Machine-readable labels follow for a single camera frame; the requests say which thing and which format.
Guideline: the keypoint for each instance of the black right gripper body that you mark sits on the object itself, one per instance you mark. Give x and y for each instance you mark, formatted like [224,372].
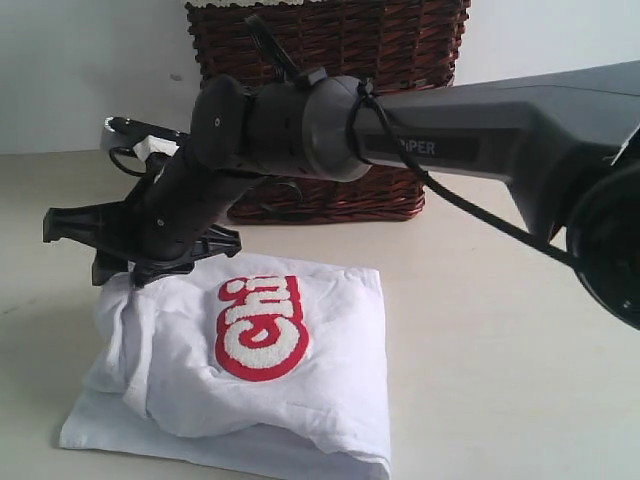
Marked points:
[168,209]

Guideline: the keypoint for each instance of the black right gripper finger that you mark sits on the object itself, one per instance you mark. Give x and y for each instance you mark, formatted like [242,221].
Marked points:
[216,240]
[91,225]

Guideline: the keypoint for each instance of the white t-shirt red lettering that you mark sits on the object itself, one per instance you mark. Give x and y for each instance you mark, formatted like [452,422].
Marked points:
[259,364]

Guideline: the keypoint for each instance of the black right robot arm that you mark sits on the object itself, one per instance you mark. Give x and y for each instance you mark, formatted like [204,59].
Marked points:
[550,160]

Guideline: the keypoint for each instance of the white cloth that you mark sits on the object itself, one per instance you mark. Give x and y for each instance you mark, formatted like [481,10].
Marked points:
[240,3]

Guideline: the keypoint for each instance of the dark brown wicker basket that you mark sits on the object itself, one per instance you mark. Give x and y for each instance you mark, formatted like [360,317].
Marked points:
[401,45]

